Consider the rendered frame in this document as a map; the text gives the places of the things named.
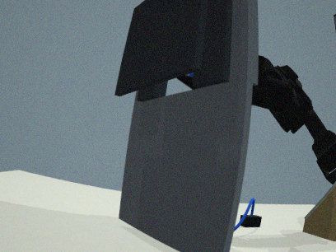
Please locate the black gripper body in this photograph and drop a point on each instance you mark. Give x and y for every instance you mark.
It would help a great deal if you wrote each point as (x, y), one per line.
(267, 85)

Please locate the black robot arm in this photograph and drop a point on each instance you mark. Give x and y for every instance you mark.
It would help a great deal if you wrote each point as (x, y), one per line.
(292, 108)

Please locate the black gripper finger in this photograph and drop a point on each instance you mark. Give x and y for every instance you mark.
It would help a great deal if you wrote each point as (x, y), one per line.
(187, 81)

